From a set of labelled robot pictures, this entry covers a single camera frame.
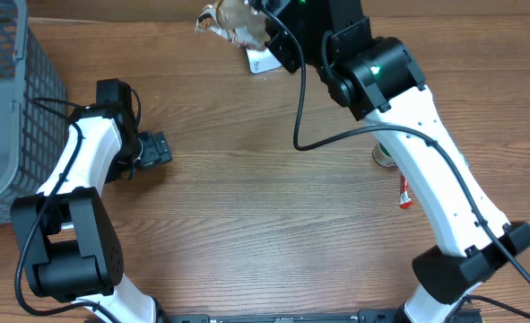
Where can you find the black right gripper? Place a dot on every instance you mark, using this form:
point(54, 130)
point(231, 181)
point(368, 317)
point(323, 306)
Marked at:
point(282, 58)

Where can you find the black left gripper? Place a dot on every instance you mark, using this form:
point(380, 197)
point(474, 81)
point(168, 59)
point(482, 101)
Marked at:
point(158, 150)

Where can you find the beige snack bag red label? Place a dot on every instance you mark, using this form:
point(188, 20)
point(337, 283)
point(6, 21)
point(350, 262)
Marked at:
point(237, 22)

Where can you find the green lid jar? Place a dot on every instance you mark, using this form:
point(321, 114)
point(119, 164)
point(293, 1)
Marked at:
point(382, 157)

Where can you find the red stick sachet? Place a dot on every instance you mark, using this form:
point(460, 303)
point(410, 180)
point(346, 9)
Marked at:
point(404, 200)

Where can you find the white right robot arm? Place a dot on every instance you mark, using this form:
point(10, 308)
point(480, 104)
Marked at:
point(380, 82)

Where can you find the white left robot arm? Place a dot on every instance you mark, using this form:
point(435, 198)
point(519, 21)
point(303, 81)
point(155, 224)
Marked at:
point(71, 256)

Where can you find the white barcode scanner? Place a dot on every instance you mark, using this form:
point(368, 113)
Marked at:
point(261, 61)

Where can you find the grey plastic mesh basket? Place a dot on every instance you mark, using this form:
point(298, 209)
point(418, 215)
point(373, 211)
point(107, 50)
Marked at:
point(32, 135)

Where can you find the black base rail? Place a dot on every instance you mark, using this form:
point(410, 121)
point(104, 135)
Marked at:
point(362, 316)

